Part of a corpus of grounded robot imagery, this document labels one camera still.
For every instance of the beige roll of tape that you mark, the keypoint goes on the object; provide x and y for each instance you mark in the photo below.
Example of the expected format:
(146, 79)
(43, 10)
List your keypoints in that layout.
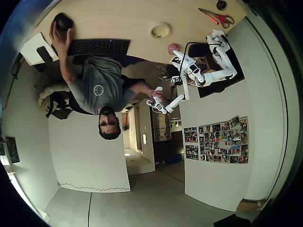
(161, 35)

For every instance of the black keyboard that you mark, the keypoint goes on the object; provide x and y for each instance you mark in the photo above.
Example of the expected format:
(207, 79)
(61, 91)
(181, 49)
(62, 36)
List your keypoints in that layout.
(101, 47)

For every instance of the person's right forearm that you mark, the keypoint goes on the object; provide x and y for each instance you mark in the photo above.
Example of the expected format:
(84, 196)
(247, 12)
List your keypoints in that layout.
(139, 89)

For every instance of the black office chair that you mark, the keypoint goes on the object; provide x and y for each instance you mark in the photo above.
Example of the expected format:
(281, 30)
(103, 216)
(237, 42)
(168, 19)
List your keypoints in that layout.
(61, 111)

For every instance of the person's left forearm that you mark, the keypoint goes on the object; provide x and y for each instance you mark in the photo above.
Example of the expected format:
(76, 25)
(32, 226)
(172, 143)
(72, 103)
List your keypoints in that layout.
(66, 63)

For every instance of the black computer mouse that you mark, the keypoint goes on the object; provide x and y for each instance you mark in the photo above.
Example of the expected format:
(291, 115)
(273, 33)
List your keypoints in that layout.
(64, 21)

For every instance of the pink object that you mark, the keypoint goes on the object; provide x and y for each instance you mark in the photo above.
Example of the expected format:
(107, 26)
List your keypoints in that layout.
(173, 49)

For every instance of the large black desk mat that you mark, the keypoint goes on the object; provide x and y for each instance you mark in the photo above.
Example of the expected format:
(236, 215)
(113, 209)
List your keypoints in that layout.
(237, 78)

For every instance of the small photo poster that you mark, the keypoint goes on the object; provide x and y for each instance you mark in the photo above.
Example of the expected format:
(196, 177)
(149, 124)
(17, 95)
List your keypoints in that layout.
(192, 152)
(190, 134)

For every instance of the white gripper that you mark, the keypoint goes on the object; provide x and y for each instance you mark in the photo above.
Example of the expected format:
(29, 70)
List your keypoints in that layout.
(184, 60)

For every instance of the orange pen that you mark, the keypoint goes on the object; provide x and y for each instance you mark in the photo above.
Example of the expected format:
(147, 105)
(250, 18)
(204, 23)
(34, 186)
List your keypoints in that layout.
(212, 19)

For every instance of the person's right hand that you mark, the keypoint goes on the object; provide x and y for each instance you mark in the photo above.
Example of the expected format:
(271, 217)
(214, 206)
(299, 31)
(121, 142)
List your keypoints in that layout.
(158, 94)

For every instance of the white paper sheet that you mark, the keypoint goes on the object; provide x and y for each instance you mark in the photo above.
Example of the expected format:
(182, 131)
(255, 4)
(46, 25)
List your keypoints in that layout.
(30, 49)

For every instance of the beige quilted jacket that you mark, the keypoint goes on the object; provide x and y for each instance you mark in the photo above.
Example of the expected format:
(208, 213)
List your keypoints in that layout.
(50, 93)

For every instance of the stainless steel refrigerator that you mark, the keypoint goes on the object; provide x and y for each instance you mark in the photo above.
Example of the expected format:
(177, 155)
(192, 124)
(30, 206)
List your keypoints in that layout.
(162, 127)

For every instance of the brown cardboard box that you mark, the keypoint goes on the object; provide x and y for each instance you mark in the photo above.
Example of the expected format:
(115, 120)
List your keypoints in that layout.
(248, 205)

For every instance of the person's left hand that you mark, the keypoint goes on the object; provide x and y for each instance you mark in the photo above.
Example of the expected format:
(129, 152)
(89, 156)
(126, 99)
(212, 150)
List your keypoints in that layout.
(60, 37)

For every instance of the black phone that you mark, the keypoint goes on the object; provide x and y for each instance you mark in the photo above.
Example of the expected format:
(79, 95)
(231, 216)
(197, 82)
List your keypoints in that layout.
(44, 55)

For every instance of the dark framed wall picture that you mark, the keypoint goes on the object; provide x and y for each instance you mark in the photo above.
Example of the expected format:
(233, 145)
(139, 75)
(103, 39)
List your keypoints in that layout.
(13, 150)

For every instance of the black rounded pad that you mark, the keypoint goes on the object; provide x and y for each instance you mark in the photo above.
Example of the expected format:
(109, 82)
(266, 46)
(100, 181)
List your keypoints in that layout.
(198, 50)

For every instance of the black round desk grommet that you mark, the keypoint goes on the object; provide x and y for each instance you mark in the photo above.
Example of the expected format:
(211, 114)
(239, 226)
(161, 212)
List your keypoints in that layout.
(221, 4)

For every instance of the blue crate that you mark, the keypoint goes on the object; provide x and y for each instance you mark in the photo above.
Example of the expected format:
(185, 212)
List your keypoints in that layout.
(174, 159)

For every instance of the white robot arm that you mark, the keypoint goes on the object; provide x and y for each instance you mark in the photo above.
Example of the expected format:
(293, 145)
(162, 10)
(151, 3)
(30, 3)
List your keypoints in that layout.
(225, 60)

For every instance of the large photo collage poster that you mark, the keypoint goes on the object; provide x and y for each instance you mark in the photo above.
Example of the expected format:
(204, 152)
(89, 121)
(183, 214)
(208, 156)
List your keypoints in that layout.
(223, 140)

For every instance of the man in gray t-shirt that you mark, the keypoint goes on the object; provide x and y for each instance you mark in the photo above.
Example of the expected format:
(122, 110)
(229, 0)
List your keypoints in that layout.
(101, 82)

